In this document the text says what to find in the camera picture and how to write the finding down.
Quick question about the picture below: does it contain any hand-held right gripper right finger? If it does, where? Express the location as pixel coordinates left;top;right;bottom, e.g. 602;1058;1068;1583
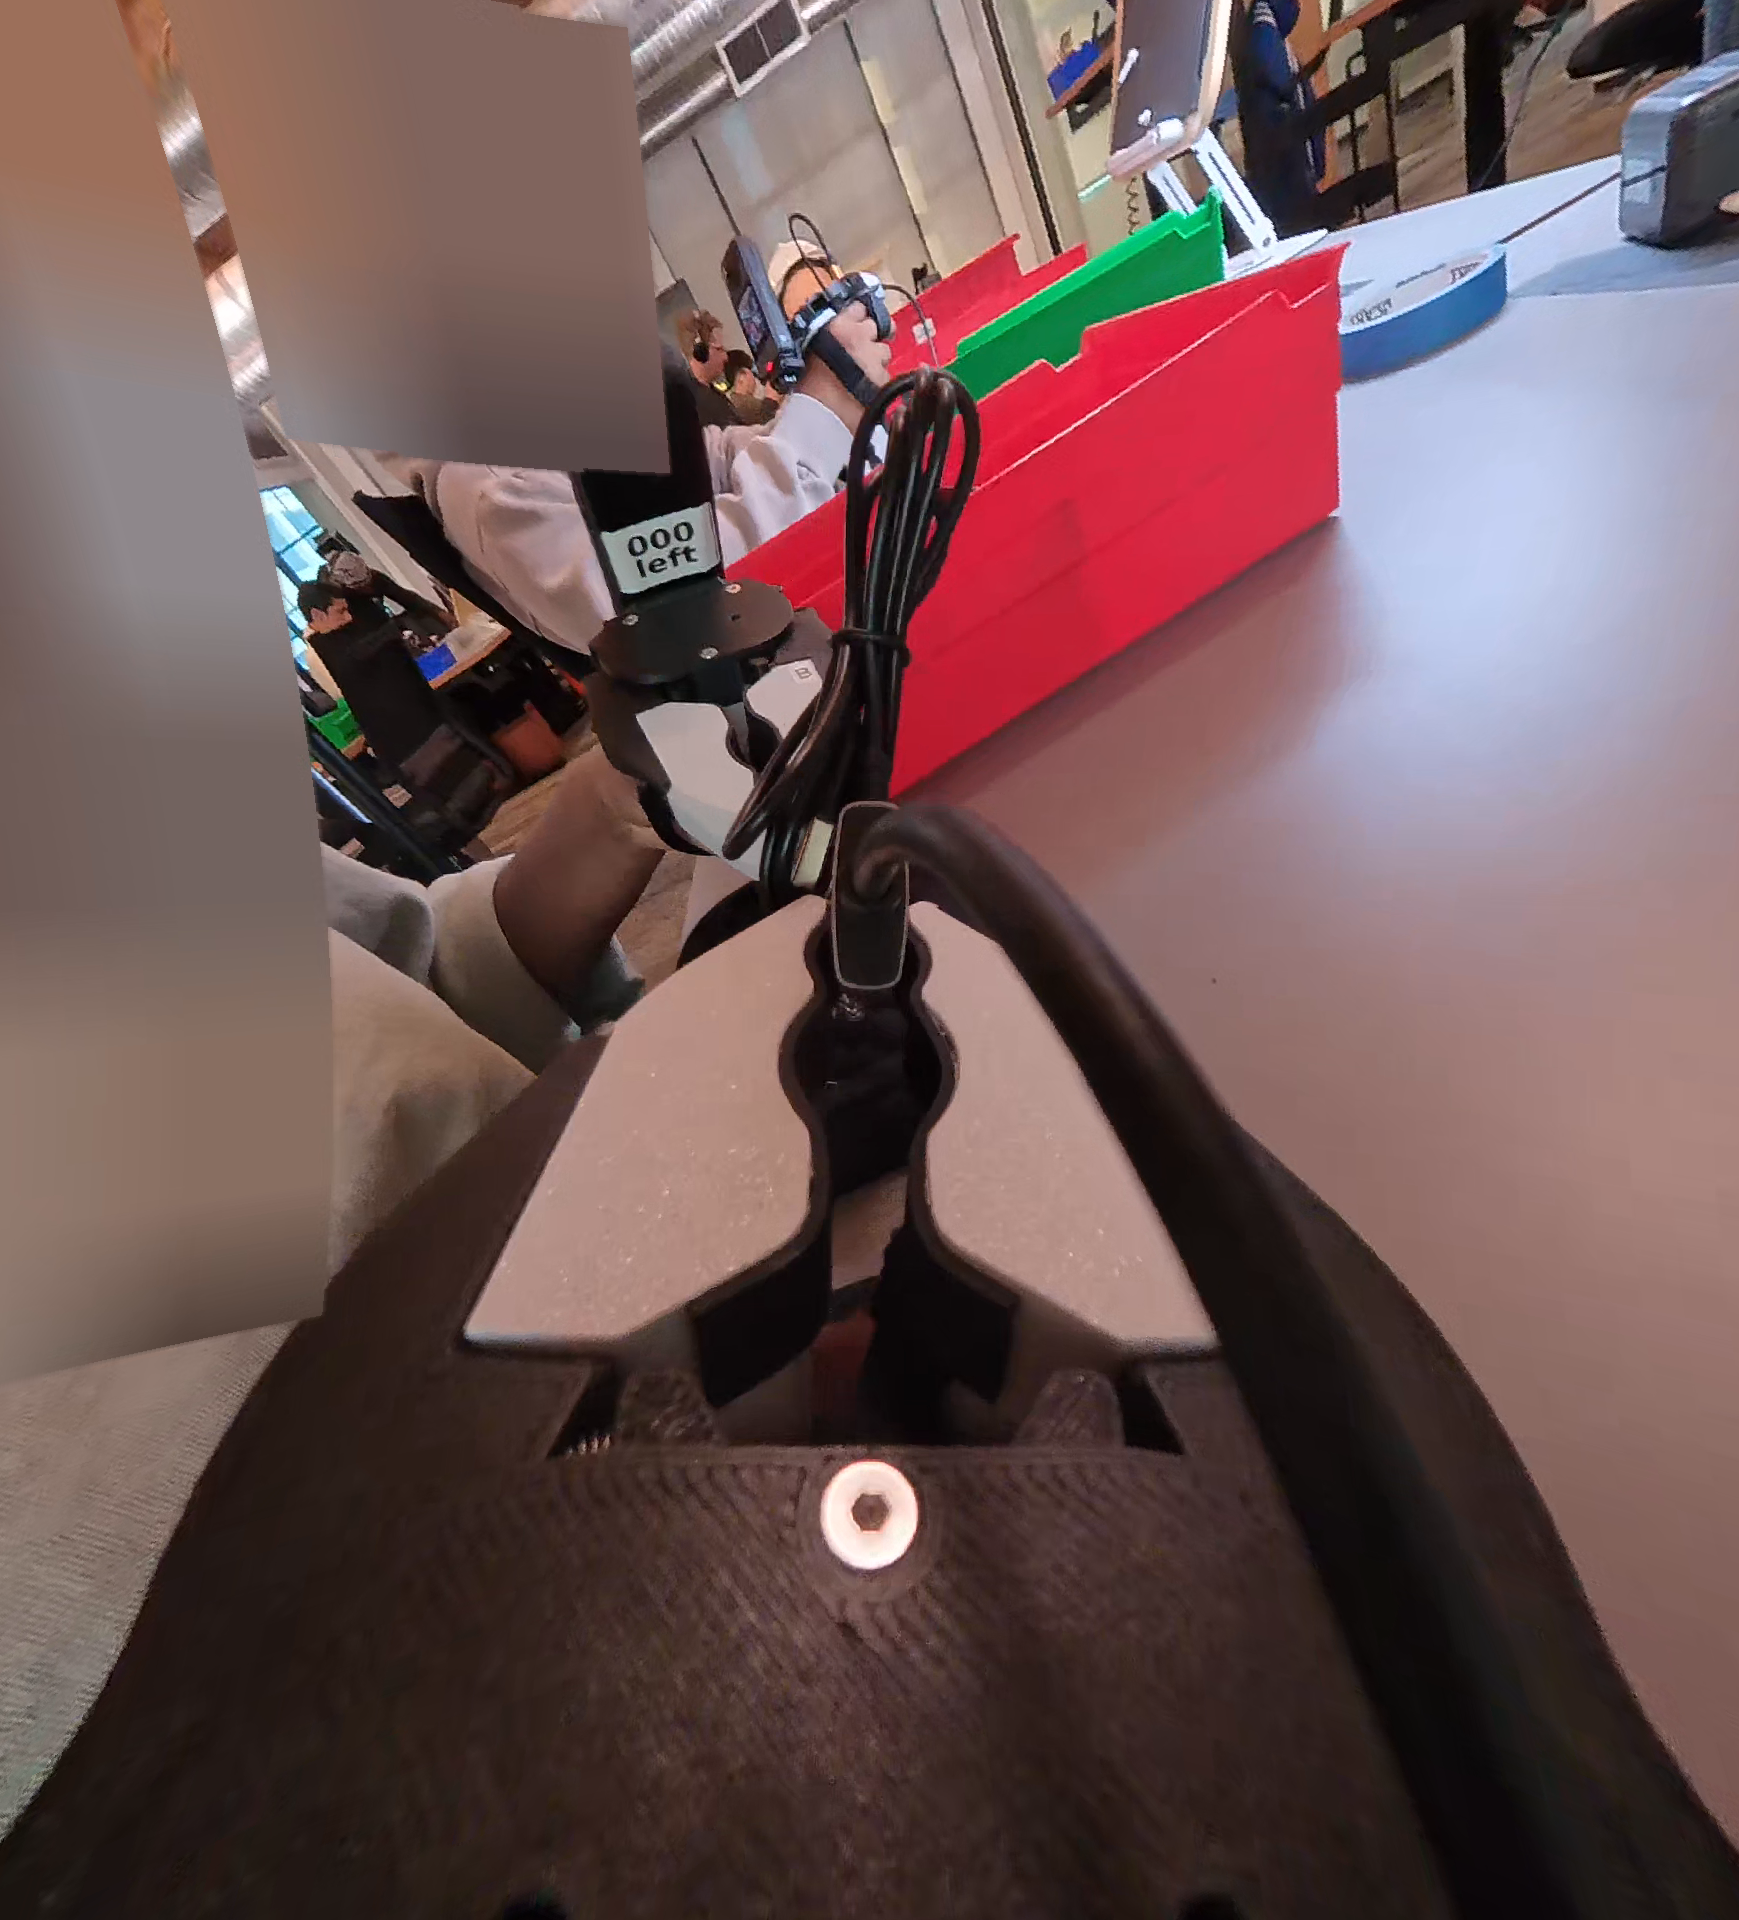
871;899;1219;1446

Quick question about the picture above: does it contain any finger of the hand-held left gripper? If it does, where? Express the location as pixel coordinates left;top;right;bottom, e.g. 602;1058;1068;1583
742;645;838;899
640;702;765;860

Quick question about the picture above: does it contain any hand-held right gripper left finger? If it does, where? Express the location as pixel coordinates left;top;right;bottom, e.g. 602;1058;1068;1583
463;897;835;1408

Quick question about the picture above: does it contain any red plastic bin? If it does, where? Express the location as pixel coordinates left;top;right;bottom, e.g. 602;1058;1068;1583
881;233;1098;336
726;244;1353;798

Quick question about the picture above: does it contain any person's left forearm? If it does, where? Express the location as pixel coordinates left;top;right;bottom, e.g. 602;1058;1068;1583
490;741;669;1037

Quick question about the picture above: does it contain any green plastic bin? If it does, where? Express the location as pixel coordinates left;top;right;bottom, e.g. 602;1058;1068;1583
941;191;1231;402

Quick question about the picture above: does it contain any white board stand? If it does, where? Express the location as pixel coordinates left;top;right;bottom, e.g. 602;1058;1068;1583
1105;110;1328;275

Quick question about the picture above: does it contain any blue tape roll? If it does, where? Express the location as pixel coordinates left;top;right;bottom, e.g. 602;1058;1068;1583
1334;240;1509;378

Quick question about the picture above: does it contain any black board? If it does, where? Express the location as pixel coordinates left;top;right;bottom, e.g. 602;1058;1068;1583
1113;0;1235;152

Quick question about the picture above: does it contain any dark blue jacket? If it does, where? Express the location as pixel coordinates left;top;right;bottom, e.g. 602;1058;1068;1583
1228;0;1328;228

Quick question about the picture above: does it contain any black head-mounted camera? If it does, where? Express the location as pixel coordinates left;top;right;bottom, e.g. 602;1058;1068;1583
724;237;903;394

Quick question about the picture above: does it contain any silver ventilation duct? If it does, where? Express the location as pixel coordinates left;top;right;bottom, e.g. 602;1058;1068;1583
634;0;839;152

